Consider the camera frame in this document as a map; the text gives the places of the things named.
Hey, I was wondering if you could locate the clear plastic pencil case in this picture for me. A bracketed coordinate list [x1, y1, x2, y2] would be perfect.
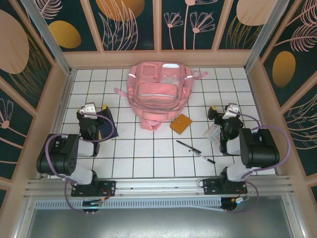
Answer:
[202, 123, 222, 145]

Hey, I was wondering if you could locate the dark blue notebook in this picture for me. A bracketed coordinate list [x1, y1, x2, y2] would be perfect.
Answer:
[95, 110, 119, 141]

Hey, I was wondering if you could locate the orange brown wallet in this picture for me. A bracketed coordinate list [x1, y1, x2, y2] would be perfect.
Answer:
[169, 114, 193, 135]

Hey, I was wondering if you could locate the pen with clear barrel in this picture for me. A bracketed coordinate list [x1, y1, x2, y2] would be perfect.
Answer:
[188, 149, 216, 164]

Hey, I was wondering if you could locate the black pen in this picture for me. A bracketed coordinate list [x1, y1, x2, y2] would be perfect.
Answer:
[176, 140, 203, 154]

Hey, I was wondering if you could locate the pink school backpack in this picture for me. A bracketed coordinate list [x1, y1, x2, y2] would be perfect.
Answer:
[114, 61, 208, 131]

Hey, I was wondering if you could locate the grey metal panel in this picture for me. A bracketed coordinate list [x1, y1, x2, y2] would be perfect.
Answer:
[24, 208, 295, 238]

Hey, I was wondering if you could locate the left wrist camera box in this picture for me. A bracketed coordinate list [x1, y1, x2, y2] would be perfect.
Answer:
[80, 102, 97, 115]

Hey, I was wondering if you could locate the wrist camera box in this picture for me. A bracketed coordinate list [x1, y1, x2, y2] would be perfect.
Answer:
[224, 103, 240, 117]
[80, 102, 97, 115]

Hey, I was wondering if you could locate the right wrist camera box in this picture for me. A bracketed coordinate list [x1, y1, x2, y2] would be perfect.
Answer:
[224, 103, 240, 117]

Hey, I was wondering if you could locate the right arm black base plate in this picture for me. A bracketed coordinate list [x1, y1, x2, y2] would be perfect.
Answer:
[203, 178, 248, 196]

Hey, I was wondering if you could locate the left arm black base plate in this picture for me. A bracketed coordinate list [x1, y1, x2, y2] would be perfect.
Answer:
[71, 180, 116, 197]

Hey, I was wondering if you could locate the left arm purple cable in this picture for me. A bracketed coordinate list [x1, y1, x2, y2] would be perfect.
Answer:
[46, 113, 117, 214]

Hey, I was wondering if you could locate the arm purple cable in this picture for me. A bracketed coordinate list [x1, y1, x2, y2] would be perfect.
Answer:
[46, 113, 117, 214]
[229, 111, 291, 214]

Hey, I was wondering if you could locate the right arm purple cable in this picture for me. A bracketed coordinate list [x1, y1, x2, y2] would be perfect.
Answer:
[229, 111, 291, 214]

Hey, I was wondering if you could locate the aluminium frame post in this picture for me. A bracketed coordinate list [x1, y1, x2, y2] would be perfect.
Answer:
[21, 0, 75, 75]
[244, 0, 289, 71]

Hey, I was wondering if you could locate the aluminium mounting rail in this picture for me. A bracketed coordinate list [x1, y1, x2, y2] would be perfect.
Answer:
[24, 175, 293, 199]

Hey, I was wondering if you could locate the slotted grey cable duct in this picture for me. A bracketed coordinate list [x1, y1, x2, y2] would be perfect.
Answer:
[34, 198, 225, 212]

